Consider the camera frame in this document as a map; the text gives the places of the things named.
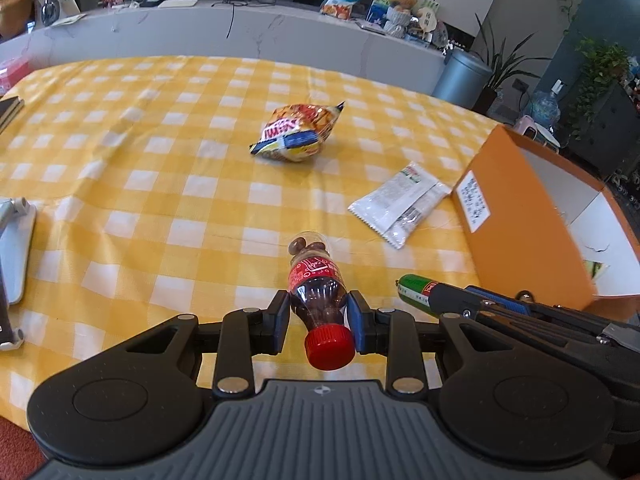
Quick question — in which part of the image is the tall potted plant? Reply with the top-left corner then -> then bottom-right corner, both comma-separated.
472,15 -> 551,113

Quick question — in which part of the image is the white marble counter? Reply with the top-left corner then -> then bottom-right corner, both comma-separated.
0,0 -> 446,96

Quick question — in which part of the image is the pink tissue box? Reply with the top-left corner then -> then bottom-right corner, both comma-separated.
0,57 -> 31,96

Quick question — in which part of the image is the yellow checked tablecloth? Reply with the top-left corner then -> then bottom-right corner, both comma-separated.
0,55 -> 506,431

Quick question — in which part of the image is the cola bottle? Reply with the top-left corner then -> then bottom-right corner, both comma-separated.
287,230 -> 357,372

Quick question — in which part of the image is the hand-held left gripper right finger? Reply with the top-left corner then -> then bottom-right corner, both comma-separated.
347,290 -> 521,395

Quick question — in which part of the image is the orange cardboard box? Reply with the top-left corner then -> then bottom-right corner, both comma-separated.
452,125 -> 640,311

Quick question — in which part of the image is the blue-grey trash can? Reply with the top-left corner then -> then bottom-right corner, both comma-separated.
432,49 -> 493,110

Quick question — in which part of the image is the white green snack packet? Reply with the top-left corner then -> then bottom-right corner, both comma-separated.
348,161 -> 438,233
385,182 -> 452,250

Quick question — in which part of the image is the dark cabinet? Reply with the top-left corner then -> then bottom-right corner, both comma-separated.
565,35 -> 640,176

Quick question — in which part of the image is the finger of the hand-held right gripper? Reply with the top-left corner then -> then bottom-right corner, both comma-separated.
429,283 -> 601,346
462,286 -> 608,333

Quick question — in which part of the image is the dark notebook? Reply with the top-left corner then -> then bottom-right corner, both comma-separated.
0,97 -> 25,132

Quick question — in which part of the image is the leafy ivy plant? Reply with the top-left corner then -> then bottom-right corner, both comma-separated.
570,37 -> 631,141

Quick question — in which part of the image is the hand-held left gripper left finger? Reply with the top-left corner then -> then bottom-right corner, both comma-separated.
125,290 -> 292,395

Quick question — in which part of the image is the brown teddy bear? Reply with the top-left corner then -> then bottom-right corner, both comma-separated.
382,0 -> 421,38

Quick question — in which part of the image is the pink space heater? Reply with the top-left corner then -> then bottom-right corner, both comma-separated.
512,115 -> 561,152

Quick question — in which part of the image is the clear water jug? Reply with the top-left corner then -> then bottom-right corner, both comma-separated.
525,80 -> 561,133

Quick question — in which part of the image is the red yellow chips bag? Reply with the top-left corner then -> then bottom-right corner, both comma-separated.
249,101 -> 346,162

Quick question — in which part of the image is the brown round basket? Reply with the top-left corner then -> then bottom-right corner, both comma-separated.
0,0 -> 34,41

